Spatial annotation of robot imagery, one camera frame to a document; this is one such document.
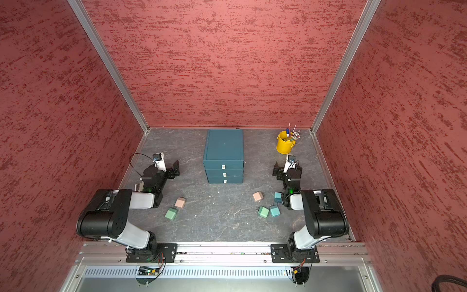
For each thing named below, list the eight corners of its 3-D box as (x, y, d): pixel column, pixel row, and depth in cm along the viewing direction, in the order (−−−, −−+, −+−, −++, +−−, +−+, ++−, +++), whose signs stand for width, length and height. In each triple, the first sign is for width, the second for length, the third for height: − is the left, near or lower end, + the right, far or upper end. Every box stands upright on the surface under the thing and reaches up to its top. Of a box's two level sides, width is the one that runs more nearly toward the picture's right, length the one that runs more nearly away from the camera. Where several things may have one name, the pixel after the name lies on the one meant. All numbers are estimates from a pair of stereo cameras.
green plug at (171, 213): (165, 217, 85) (164, 215, 84) (170, 208, 88) (169, 206, 86) (173, 220, 84) (172, 219, 83) (178, 211, 87) (177, 210, 85)
